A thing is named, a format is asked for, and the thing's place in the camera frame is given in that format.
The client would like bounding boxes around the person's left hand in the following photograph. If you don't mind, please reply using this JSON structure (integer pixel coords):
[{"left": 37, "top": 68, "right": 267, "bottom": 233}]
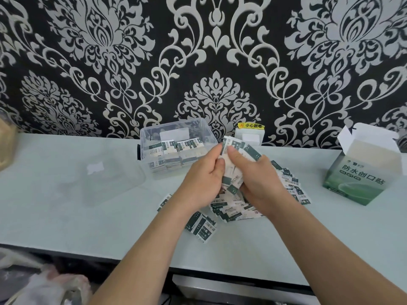
[{"left": 171, "top": 143, "right": 226, "bottom": 215}]

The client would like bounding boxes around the person's right hand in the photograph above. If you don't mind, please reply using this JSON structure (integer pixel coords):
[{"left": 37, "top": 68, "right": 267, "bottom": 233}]
[{"left": 227, "top": 146, "right": 298, "bottom": 218}]

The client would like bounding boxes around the small white green packet bundle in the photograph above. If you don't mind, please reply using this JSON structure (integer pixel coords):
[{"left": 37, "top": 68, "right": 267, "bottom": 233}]
[{"left": 220, "top": 136, "right": 263, "bottom": 196}]

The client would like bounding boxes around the pile of white green packets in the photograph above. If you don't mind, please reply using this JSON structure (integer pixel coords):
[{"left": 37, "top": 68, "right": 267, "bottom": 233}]
[{"left": 156, "top": 160, "right": 312, "bottom": 244}]

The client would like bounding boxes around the green white cardboard carton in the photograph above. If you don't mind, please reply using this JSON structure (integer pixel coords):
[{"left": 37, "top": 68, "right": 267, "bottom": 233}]
[{"left": 323, "top": 122, "right": 407, "bottom": 206}]

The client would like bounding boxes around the clear plastic box lid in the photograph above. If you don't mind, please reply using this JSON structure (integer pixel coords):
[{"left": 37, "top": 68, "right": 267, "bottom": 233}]
[{"left": 54, "top": 154, "right": 147, "bottom": 208}]

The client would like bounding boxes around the person's right forearm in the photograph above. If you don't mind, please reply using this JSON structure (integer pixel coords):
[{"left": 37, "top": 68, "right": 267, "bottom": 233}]
[{"left": 270, "top": 200, "right": 407, "bottom": 305}]

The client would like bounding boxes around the person's left forearm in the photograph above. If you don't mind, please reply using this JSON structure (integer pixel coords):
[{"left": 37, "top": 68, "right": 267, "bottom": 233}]
[{"left": 87, "top": 200, "right": 204, "bottom": 305}]

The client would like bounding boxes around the crumpled plastic bag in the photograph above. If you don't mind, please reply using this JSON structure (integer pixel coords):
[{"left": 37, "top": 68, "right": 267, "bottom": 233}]
[{"left": 0, "top": 247, "right": 93, "bottom": 305}]

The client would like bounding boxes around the white wall socket yellow label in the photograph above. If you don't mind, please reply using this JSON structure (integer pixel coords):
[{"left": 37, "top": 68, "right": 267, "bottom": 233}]
[{"left": 234, "top": 121, "right": 266, "bottom": 147}]

